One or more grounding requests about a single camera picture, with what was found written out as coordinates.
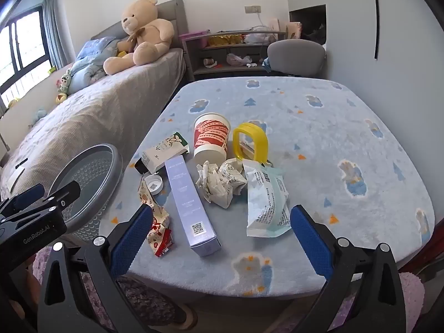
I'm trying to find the white green carton box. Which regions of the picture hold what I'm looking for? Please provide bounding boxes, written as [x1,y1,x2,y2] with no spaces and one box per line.
[135,132,190,175]

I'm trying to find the blue printed pillow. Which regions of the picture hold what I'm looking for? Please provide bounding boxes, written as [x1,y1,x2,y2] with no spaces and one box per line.
[77,37,120,61]

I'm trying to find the white round bottle cap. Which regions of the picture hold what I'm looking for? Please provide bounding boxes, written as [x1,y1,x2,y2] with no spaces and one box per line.
[144,174,164,195]

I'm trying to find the white teal plastic pouch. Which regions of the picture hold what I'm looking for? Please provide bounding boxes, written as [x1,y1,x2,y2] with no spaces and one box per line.
[242,158,292,238]

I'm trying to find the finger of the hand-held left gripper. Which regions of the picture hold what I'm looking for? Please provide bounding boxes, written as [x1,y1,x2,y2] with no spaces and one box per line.
[14,181,82,224]
[0,185,45,217]

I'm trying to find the green plush doll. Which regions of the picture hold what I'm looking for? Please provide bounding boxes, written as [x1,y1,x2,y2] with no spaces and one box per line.
[57,69,72,94]

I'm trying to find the blue grey curtain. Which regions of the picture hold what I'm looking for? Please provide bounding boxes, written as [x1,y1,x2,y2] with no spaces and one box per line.
[42,0,75,70]

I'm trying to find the black framed window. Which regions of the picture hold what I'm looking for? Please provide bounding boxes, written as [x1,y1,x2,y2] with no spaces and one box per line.
[0,9,52,112]

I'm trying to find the grey bed headboard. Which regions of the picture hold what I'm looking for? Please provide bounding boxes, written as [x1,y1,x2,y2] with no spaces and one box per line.
[91,0,190,82]

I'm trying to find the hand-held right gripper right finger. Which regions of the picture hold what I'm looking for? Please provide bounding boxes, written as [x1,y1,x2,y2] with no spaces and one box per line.
[289,205,408,333]

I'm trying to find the grey round back chair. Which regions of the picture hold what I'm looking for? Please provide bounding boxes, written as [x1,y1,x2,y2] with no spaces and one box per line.
[267,39,327,77]

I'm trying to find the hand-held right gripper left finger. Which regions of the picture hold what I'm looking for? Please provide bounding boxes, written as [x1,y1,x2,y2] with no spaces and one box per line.
[36,204,155,333]

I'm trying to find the folded light blue quilt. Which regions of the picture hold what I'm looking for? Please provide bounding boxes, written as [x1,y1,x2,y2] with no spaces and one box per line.
[66,55,108,95]

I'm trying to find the lined paper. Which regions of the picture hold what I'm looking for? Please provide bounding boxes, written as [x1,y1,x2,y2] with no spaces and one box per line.
[196,158,248,209]

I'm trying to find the red cream snack wrapper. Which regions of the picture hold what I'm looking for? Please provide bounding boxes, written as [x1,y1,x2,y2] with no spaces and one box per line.
[138,177,174,258]

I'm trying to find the white paper sheet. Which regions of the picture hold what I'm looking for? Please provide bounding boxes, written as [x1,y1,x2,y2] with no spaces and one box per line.
[6,165,26,193]

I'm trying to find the pale purple long box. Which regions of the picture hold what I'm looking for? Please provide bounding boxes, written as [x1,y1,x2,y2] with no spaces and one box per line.
[165,155,222,257]

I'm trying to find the pink fuzzy cloth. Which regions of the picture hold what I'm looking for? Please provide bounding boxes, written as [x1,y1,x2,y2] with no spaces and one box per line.
[398,272,426,333]

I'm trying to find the pink plastic box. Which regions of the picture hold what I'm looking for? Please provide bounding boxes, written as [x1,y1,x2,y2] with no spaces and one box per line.
[179,31,210,47]

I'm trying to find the pink white plastic bag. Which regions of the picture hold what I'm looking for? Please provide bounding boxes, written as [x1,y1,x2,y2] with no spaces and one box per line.
[227,54,252,66]

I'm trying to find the grey shelf desk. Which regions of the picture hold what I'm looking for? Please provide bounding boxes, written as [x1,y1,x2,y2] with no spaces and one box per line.
[182,31,288,80]

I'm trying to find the red white paper cup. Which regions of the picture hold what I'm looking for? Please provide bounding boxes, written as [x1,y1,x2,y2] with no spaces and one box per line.
[193,113,231,163]

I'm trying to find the grey perforated plastic basket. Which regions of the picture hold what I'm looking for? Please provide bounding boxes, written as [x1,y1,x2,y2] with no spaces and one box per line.
[47,143,123,241]

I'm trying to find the clear plastic bag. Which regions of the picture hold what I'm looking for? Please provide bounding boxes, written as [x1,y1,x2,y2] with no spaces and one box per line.
[244,32,278,45]

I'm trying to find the large beige teddy bear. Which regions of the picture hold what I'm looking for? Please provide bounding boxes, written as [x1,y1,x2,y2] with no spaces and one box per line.
[103,0,175,75]

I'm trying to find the yellow rimmed clear lid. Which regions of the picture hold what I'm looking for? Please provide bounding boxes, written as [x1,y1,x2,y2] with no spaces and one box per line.
[232,122,269,163]

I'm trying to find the pink gift boxes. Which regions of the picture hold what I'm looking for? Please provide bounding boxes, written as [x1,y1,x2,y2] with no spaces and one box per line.
[269,18,302,39]

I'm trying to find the bed with grey checked sheet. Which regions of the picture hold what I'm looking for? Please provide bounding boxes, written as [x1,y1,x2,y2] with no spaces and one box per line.
[0,47,186,202]

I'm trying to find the black wardrobe handle strip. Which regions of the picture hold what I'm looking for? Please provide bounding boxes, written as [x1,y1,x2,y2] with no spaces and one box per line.
[370,0,379,59]

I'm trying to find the gold foil packets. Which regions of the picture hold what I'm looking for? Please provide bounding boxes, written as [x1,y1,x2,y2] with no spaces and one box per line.
[208,35,245,46]

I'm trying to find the purple fluffy rug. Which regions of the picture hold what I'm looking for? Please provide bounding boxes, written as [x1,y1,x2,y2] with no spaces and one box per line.
[31,244,184,333]

